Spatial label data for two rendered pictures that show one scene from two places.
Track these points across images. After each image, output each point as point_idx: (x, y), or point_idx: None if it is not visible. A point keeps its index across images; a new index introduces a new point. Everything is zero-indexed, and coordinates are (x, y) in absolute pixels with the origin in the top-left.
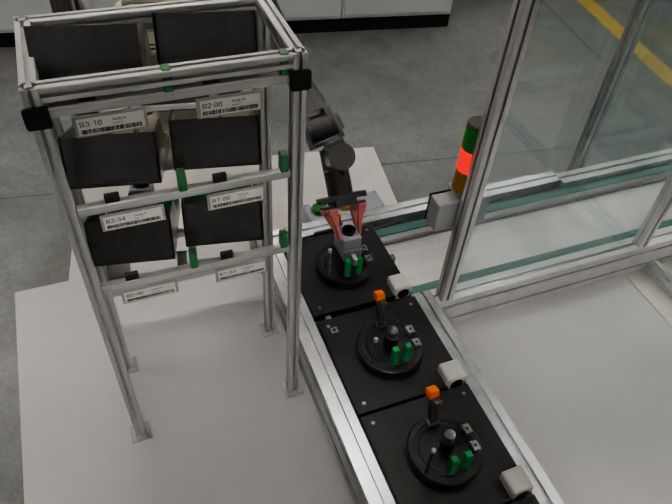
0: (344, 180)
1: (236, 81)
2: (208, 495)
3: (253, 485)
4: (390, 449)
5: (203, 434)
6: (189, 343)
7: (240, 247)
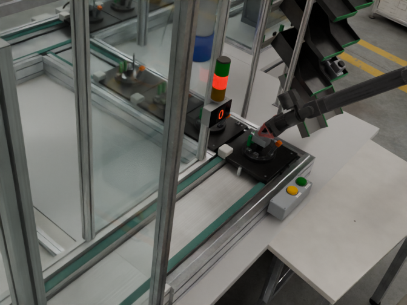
0: (280, 115)
1: None
2: (238, 97)
3: None
4: None
5: (256, 109)
6: (294, 132)
7: (324, 179)
